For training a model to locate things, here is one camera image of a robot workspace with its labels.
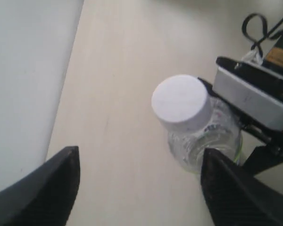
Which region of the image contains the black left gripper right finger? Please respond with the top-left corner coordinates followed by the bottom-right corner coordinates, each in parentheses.
top-left (200, 149), bottom-right (283, 226)

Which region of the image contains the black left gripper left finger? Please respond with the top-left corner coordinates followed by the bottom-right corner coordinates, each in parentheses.
top-left (0, 146), bottom-right (81, 226)

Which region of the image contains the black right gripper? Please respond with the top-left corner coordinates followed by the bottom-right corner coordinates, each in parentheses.
top-left (197, 77), bottom-right (283, 176)

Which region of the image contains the clear plastic drink bottle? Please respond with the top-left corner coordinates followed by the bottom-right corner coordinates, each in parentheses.
top-left (167, 97), bottom-right (242, 177)

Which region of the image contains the white bottle cap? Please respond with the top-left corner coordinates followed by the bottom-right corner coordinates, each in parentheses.
top-left (151, 74), bottom-right (213, 133)

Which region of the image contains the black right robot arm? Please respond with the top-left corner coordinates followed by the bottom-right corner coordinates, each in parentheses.
top-left (203, 13), bottom-right (283, 175)

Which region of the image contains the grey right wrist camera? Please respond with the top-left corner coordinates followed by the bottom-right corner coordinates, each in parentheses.
top-left (213, 56), bottom-right (283, 131)

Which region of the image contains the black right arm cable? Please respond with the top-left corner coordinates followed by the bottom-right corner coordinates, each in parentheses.
top-left (241, 9), bottom-right (283, 51)

